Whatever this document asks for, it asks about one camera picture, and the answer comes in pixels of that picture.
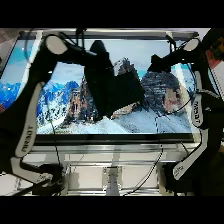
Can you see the heap of clothes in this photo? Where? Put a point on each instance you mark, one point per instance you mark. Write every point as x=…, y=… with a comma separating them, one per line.
x=218, y=43

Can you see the black garment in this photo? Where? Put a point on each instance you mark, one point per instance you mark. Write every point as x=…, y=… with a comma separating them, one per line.
x=111, y=90

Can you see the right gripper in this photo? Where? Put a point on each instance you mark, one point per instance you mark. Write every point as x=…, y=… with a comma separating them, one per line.
x=158, y=64

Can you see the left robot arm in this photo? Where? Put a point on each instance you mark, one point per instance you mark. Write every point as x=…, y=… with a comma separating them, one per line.
x=30, y=126

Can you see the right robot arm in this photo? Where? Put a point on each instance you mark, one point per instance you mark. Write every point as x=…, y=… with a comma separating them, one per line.
x=200, y=113

